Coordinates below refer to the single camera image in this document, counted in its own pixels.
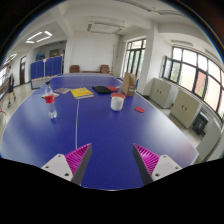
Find white cabinet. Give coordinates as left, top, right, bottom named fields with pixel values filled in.
left=195, top=117, right=224, bottom=163

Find white cup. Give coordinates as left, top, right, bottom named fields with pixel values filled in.
left=110, top=95, right=125, bottom=112

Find folded blue table tennis tables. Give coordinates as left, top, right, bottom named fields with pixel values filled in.
left=30, top=55, right=64, bottom=81

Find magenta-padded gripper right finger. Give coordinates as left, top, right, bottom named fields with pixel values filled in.
left=132, top=143, right=183, bottom=186

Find black bin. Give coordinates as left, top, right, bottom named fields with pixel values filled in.
left=192, top=111, right=209, bottom=137

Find ceiling lights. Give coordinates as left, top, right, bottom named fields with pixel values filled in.
left=3, top=30, right=54, bottom=64

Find dark wooden door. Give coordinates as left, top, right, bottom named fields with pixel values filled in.
left=19, top=55, right=27, bottom=85

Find brown cardboard box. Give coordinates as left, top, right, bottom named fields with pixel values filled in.
left=121, top=72, right=138, bottom=98

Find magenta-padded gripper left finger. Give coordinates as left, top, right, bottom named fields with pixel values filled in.
left=41, top=143, right=93, bottom=186

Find brown notebook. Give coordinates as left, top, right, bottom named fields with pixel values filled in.
left=53, top=87, right=72, bottom=95

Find yellow book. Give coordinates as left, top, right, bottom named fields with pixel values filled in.
left=70, top=87, right=95, bottom=100

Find clear red-labelled drink bottle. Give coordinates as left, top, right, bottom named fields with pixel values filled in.
left=44, top=80, right=58, bottom=120

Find black paddle case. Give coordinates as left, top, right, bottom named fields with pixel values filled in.
left=92, top=85, right=113, bottom=95

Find small colourful book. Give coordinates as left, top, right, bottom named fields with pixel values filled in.
left=40, top=92, right=61, bottom=100

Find beige two-door cabinet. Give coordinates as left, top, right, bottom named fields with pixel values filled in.
left=169, top=89, right=203, bottom=130
left=148, top=77, right=179, bottom=109

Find brown armchair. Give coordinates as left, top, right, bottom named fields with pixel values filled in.
left=68, top=64, right=81, bottom=74
left=99, top=64, right=111, bottom=75

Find framed wall picture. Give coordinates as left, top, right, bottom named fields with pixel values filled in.
left=48, top=48, right=65, bottom=58

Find black-framed glass door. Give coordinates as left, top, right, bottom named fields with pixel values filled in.
left=122, top=38, right=147, bottom=79

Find black-framed window row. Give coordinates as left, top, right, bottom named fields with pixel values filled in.
left=161, top=45, right=224, bottom=120

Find ceiling air conditioner unit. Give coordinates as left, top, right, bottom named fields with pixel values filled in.
left=86, top=21, right=127, bottom=36

